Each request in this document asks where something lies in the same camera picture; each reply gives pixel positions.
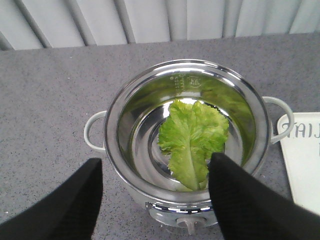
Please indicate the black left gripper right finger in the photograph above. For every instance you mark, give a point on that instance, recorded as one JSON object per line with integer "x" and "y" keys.
{"x": 246, "y": 209}

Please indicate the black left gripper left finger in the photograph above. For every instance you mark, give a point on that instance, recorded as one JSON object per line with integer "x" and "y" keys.
{"x": 69, "y": 212}

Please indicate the cream bear serving tray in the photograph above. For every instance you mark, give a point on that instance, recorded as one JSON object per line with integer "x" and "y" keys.
{"x": 301, "y": 153}

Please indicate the green lettuce leaf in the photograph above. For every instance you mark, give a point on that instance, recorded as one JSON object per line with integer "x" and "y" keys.
{"x": 189, "y": 135}

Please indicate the green electric cooking pot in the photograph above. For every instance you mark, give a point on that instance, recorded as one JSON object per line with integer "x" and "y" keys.
{"x": 131, "y": 129}

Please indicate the grey stone countertop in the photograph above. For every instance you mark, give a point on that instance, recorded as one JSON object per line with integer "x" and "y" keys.
{"x": 47, "y": 95}

